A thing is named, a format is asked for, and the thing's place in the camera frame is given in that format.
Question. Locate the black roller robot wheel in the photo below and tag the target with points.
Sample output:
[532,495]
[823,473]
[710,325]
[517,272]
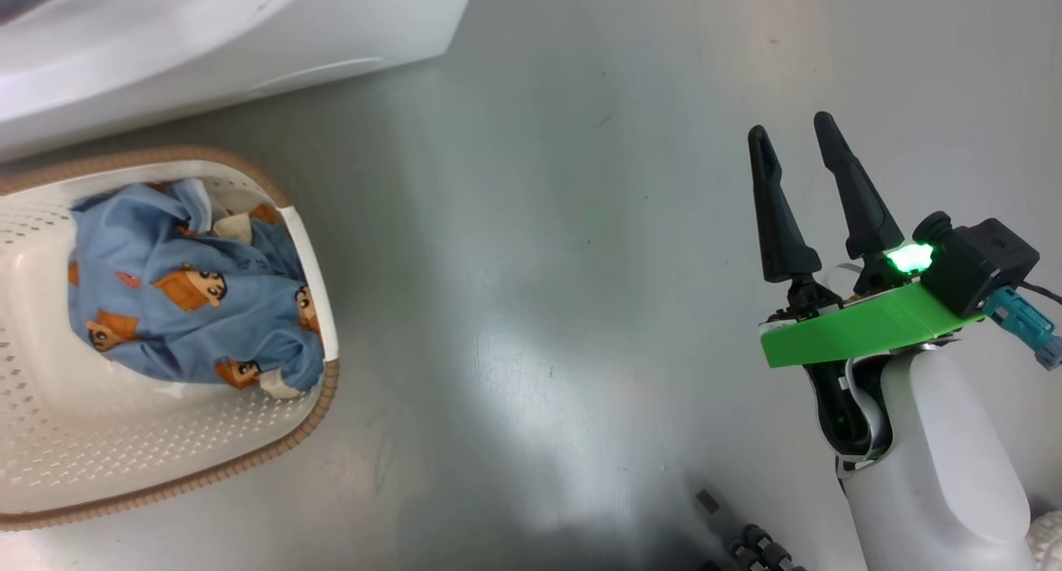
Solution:
[759,546]

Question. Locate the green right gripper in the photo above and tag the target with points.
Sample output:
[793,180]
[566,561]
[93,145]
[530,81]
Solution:
[863,326]

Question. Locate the blue cartoon print garment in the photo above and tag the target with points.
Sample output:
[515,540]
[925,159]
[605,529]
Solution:
[166,322]

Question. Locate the white front-load washing machine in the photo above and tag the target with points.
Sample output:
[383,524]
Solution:
[249,23]

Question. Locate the white textured lumpy object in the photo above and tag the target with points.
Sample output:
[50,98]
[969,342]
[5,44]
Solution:
[1047,538]

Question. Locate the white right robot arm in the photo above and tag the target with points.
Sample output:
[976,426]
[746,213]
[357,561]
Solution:
[937,471]

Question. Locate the white perforated brown-rimmed laundry basket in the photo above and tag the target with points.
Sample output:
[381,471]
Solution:
[124,455]

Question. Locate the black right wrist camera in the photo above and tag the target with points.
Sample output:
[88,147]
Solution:
[979,264]

